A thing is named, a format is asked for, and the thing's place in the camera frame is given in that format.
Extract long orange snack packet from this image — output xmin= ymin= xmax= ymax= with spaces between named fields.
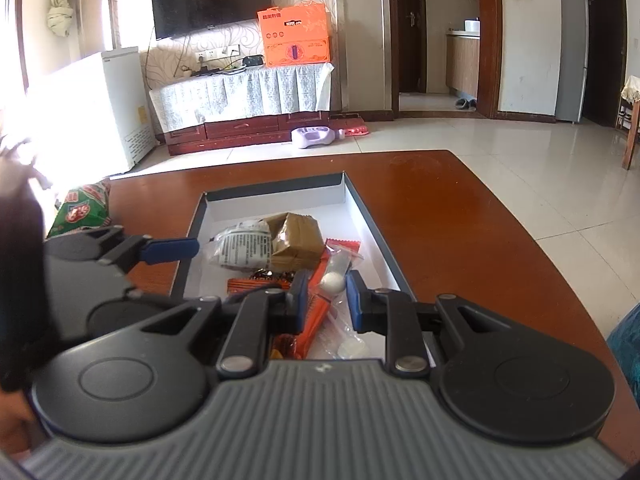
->
xmin=272 ymin=237 xmax=362 ymax=361

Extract person's left forearm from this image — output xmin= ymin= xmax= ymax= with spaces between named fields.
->
xmin=0 ymin=390 xmax=33 ymax=461

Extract wooden dining table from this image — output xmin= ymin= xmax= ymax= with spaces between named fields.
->
xmin=622 ymin=100 xmax=640 ymax=171

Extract silver refrigerator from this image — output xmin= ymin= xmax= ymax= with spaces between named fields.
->
xmin=555 ymin=0 xmax=590 ymax=123

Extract yellow brown snack packet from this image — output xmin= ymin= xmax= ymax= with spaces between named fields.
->
xmin=262 ymin=212 xmax=326 ymax=272

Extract green snack packet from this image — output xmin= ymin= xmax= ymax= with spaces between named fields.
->
xmin=47 ymin=180 xmax=113 ymax=238

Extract white chest freezer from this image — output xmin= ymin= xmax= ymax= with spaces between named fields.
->
xmin=27 ymin=46 xmax=156 ymax=176

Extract black flat television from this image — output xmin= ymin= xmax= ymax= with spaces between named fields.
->
xmin=150 ymin=0 xmax=273 ymax=41

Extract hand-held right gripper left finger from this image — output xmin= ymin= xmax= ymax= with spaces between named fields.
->
xmin=142 ymin=269 xmax=313 ymax=380

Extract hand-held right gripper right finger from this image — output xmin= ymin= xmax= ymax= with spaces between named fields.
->
xmin=346 ymin=270 xmax=513 ymax=380

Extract teal plastic bag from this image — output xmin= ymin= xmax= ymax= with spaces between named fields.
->
xmin=606 ymin=304 xmax=640 ymax=401

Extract brown hallway door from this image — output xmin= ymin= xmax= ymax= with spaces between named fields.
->
xmin=397 ymin=0 xmax=428 ymax=93

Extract white wall sockets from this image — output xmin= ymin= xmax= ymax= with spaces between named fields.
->
xmin=194 ymin=45 xmax=241 ymax=60

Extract grey cardboard tray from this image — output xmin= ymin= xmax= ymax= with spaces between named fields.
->
xmin=170 ymin=171 xmax=436 ymax=366

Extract clear packet with white balls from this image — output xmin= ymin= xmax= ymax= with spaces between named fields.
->
xmin=320 ymin=249 xmax=373 ymax=361

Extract dark wooden television cabinet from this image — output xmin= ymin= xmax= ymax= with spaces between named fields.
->
xmin=165 ymin=109 xmax=346 ymax=157

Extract orange packet with brown sticks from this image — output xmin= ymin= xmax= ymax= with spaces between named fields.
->
xmin=226 ymin=270 xmax=301 ymax=295

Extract orange gift box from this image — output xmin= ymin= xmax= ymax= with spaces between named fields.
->
xmin=257 ymin=2 xmax=332 ymax=68

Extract red plastic object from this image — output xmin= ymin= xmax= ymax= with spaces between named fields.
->
xmin=329 ymin=114 xmax=371 ymax=137

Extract purple white bottle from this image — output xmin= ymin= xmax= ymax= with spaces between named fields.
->
xmin=291 ymin=126 xmax=347 ymax=150

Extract grey white snack packet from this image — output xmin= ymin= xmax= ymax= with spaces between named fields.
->
xmin=207 ymin=219 xmax=273 ymax=272

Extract TV cabinet with lace cloth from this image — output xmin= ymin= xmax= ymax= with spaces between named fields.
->
xmin=149 ymin=62 xmax=335 ymax=133

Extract wooden kitchen counter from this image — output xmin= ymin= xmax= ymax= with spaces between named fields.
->
xmin=445 ymin=30 xmax=481 ymax=98

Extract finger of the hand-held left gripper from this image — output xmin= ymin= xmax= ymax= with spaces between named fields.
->
xmin=45 ymin=225 xmax=201 ymax=277

